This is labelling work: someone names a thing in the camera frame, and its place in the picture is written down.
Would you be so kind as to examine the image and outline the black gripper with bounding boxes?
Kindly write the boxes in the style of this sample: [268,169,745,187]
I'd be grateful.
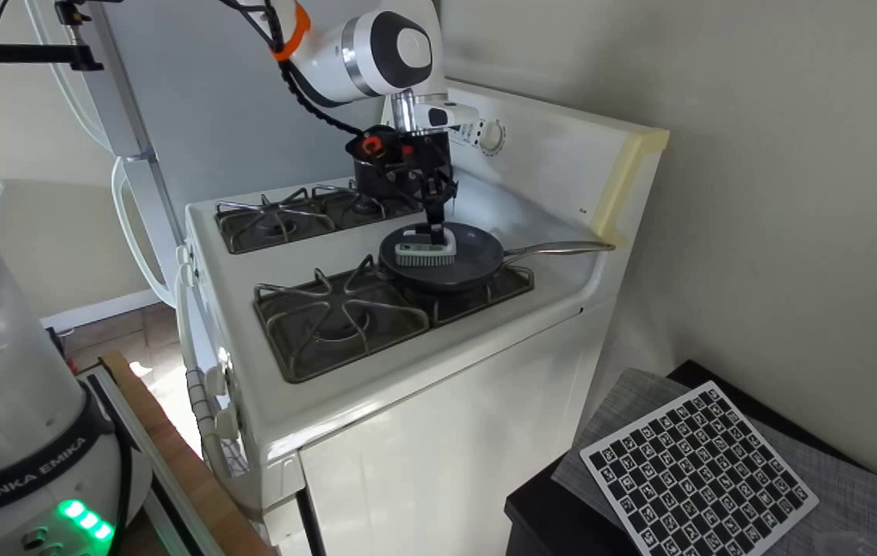
[354,119,461,248]

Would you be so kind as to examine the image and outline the white green scrub brush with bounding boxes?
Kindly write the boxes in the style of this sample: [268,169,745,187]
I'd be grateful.
[390,229,461,267]

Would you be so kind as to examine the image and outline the dark grey frying pan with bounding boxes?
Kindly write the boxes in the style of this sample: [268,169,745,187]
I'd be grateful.
[378,223,625,298]

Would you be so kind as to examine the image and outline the black grate under pan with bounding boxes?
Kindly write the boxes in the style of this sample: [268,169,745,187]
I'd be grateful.
[249,239,537,387]

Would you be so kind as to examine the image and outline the black saucepan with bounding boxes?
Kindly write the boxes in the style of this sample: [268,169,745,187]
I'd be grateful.
[349,151,433,220]

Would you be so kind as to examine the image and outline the round white stove dial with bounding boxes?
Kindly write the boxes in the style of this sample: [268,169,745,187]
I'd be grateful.
[475,116,509,158]

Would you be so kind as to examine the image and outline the black grate under pot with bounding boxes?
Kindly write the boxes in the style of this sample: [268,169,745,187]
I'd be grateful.
[214,180,427,255]

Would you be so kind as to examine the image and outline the white gas stove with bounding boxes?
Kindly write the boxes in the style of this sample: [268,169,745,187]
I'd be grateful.
[176,68,674,556]

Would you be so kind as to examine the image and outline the white refrigerator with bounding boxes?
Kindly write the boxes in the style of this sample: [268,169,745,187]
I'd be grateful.
[47,0,420,316]

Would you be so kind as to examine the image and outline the checked dish towel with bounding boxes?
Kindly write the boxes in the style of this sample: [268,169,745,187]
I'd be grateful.
[186,362,253,481]

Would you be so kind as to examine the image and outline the black low table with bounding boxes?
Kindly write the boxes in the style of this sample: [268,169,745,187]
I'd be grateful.
[502,359,877,556]

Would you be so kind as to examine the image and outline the wooden board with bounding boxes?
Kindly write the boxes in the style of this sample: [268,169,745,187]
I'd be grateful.
[95,352,279,556]

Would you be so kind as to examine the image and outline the checkered calibration board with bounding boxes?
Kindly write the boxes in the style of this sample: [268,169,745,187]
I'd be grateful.
[578,376,820,556]

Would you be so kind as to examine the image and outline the black pole with orange tape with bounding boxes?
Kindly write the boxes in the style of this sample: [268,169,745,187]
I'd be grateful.
[0,38,108,73]

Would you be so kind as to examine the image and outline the grey foam mat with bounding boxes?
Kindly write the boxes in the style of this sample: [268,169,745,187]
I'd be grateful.
[549,364,877,556]

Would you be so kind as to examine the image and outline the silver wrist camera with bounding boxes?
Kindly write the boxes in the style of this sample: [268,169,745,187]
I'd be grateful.
[417,91,462,132]

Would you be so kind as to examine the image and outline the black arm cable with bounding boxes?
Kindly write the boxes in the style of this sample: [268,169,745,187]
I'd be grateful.
[218,0,369,138]

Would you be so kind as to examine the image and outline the orange cable strap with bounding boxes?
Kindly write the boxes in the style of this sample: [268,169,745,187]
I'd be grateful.
[271,0,317,63]

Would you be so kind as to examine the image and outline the white oven door handle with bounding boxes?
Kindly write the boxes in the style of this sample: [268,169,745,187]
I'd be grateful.
[176,243,256,489]

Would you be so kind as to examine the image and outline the metal robot mounting frame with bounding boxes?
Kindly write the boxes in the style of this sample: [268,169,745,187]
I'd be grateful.
[72,364,226,556]

